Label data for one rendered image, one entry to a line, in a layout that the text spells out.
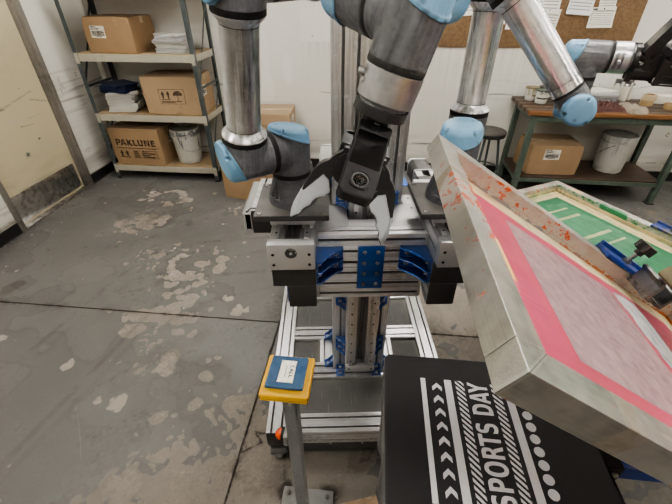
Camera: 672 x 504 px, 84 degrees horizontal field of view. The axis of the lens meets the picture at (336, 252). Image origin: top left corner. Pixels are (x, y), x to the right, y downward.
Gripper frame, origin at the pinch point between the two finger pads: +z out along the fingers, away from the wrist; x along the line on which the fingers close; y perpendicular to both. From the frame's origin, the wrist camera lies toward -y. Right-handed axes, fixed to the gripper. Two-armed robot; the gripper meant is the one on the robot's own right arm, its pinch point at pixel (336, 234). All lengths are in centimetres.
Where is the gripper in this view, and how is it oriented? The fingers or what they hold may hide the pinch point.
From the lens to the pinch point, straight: 58.4
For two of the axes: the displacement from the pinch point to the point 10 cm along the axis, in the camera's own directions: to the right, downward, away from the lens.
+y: 1.0, -5.8, 8.1
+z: -2.9, 7.6, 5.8
